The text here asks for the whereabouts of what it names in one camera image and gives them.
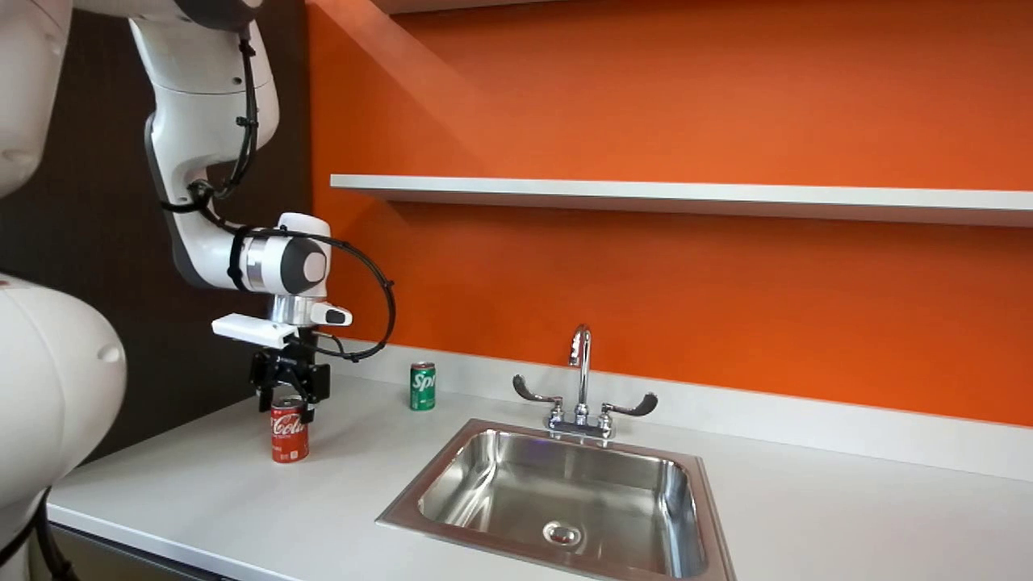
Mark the green soda can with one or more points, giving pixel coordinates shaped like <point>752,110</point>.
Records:
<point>422,387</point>

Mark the white wall shelf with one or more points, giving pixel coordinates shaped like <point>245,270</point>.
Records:
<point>784,201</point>

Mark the chrome faucet with handles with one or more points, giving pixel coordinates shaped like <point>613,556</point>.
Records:
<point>583,420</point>

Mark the red cola can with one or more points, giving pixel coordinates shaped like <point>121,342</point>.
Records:
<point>288,435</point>

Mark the dark wood cabinet panel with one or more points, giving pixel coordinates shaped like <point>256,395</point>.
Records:
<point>89,223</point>

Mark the stainless steel sink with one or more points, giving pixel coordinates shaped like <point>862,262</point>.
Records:
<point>611,510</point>

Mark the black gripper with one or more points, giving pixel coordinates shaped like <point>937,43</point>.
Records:
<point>298,369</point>

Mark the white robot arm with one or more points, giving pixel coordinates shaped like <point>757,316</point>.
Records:
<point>213,103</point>

